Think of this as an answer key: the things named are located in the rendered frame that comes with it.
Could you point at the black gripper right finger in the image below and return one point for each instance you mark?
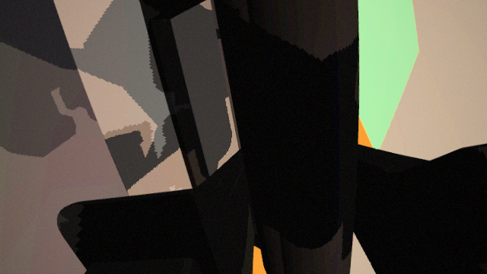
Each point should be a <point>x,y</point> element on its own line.
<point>411,214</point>

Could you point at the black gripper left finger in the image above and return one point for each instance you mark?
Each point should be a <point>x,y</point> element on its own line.
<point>213,224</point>

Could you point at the dark grey rectangular mat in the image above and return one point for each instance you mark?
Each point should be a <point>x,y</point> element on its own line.
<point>52,150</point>

